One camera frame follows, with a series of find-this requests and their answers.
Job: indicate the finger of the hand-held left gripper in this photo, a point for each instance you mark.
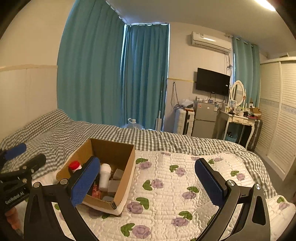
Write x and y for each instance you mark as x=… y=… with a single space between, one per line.
x=34 y=162
x=15 y=148

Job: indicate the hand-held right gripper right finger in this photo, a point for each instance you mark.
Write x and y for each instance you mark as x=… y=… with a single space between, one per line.
x=209 y=183

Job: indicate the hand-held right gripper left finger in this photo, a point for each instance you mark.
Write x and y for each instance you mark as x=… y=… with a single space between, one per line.
x=84 y=183

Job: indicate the pink floral box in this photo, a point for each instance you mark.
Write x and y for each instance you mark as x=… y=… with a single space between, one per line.
x=97 y=191

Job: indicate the white bottle with red cap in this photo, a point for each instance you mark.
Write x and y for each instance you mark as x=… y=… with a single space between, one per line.
x=74 y=165

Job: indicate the white plastic bottle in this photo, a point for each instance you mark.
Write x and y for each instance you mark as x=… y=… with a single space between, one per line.
x=105 y=177

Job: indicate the light blue case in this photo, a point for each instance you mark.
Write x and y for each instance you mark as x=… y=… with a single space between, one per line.
x=108 y=198

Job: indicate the grey rectangular box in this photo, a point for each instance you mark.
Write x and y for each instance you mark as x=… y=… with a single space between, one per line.
x=113 y=186

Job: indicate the cardboard box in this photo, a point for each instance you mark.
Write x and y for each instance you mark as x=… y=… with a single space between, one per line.
x=111 y=148

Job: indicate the person's left hand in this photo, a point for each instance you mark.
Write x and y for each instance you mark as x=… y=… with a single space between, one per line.
x=13 y=219

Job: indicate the white floral quilt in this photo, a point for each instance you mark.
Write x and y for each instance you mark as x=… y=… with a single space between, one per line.
x=166 y=204

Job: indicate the blue basket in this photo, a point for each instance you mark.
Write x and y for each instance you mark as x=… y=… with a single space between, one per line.
x=230 y=137

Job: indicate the small grey fridge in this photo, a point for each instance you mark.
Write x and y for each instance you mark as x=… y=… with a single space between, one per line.
x=204 y=120

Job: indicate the dark suitcase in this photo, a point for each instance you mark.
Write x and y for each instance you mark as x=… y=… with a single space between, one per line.
x=254 y=135

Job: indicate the white ribbed suitcase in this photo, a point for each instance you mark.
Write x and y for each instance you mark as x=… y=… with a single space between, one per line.
x=182 y=121

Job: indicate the white dressing table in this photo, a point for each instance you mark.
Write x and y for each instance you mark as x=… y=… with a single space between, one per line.
x=238 y=119

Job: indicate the clear water jug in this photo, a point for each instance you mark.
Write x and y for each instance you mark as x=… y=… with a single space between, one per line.
x=133 y=125

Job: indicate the white mop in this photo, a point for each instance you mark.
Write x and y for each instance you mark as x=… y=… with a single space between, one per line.
x=159 y=124

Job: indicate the clear plastic bag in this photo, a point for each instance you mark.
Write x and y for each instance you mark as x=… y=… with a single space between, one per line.
x=187 y=103

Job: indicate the small brown box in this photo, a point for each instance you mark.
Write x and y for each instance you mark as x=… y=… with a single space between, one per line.
x=256 y=111

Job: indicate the white louvred wardrobe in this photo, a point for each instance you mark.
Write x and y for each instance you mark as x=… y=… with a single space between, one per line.
x=275 y=115

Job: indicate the oval white vanity mirror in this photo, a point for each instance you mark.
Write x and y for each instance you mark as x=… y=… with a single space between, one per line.
x=237 y=92

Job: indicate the wide teal curtain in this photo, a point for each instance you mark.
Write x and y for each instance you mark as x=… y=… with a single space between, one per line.
x=90 y=69

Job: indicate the narrow light teal curtain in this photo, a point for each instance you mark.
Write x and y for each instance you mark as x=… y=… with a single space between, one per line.
x=246 y=69

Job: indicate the white air conditioner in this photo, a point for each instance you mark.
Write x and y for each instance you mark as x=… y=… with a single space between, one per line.
x=210 y=41

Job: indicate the ceiling light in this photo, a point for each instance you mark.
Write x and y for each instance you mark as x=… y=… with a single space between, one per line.
x=266 y=5

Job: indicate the small photo frame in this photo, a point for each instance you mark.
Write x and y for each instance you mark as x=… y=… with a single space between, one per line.
x=232 y=103

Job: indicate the black wall television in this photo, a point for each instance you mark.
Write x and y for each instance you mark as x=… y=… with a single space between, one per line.
x=212 y=81

